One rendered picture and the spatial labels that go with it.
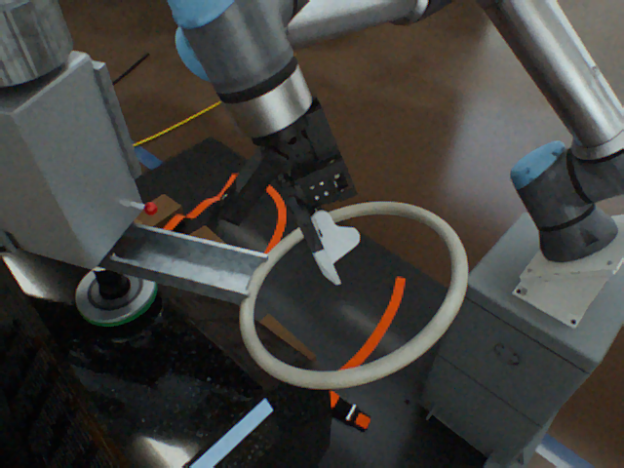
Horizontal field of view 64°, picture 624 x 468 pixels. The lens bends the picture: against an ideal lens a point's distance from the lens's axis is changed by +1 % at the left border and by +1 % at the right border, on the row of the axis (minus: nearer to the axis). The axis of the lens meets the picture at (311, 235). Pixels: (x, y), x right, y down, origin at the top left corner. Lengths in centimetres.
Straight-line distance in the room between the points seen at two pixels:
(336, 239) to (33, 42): 60
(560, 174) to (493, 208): 171
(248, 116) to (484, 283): 113
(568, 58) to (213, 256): 88
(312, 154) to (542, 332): 106
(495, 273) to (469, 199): 153
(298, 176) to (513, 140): 310
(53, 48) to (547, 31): 90
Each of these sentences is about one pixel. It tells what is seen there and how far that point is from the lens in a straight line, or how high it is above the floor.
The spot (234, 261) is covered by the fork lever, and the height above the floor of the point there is 108.
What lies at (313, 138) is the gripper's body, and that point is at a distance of 56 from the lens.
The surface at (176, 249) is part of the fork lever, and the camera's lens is 128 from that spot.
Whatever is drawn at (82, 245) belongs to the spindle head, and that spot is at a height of 121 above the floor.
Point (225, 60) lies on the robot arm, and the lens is 49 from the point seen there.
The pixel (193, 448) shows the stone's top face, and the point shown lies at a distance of 128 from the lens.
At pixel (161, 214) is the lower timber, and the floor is 13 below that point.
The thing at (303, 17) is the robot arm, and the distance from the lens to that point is 77.
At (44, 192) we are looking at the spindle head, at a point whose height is 136.
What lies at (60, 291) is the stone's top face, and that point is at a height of 82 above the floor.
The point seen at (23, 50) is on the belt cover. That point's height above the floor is 162.
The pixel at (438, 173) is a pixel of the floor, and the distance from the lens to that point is 319.
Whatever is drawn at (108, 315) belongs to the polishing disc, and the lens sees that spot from 145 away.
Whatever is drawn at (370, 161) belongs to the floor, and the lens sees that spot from 321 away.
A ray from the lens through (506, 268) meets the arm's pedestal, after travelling 159.
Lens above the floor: 201
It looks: 48 degrees down
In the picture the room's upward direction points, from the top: straight up
